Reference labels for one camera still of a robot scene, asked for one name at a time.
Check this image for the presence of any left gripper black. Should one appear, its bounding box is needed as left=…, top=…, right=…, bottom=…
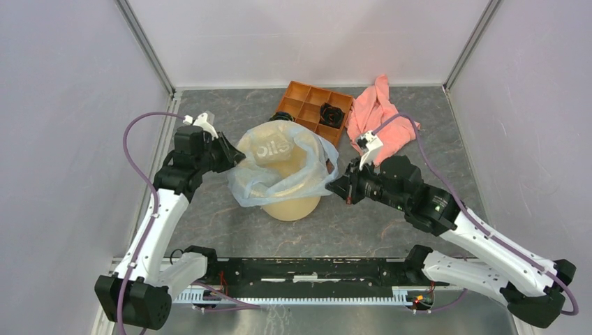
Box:
left=195, top=131, right=246, bottom=174

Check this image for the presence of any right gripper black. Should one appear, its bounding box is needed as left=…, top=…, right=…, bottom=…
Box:
left=325, top=156, right=407, bottom=211

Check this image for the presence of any light blue plastic trash bag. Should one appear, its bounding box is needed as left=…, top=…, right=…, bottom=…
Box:
left=226, top=124, right=340, bottom=209

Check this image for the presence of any tan cylindrical trash bin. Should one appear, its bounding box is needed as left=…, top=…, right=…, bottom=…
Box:
left=240, top=124, right=330, bottom=223

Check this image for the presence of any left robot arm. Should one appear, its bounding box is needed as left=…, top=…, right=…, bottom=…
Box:
left=94, top=126, right=245, bottom=330

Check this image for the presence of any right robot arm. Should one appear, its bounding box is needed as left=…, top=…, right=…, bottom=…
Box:
left=326, top=156, right=576, bottom=329

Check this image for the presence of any pink cloth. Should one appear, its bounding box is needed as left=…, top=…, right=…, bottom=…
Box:
left=346, top=74, right=420, bottom=165

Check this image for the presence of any orange compartment tray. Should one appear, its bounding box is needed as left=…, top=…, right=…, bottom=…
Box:
left=275, top=81, right=354, bottom=147

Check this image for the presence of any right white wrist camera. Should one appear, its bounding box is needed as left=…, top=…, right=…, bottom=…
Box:
left=356, top=131, right=383, bottom=170

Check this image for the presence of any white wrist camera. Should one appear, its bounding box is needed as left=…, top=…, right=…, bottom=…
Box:
left=182, top=111, right=219, bottom=139
left=356, top=131, right=383, bottom=170

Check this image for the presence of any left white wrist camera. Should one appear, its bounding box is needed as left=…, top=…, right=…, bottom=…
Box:
left=182, top=111, right=219, bottom=139

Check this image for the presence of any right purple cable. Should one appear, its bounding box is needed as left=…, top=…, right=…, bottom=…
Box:
left=372, top=112, right=580, bottom=317

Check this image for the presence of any purple cable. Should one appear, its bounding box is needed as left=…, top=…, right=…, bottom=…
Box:
left=115, top=111, right=186, bottom=335
left=372, top=112, right=580, bottom=317

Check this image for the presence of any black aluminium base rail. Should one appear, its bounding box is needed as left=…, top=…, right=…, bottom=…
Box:
left=105, top=257, right=487, bottom=311

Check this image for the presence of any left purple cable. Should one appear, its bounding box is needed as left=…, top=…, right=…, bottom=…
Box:
left=115, top=111, right=186, bottom=335

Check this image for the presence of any left corner aluminium post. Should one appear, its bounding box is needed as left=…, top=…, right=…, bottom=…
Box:
left=114, top=0, right=176, bottom=96

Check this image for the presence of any corner aluminium post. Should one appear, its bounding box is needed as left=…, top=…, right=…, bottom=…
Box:
left=114, top=0, right=176, bottom=96
left=443, top=0, right=503, bottom=95

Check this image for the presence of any right corner aluminium post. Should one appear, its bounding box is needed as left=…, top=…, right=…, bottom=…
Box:
left=443, top=0, right=503, bottom=95

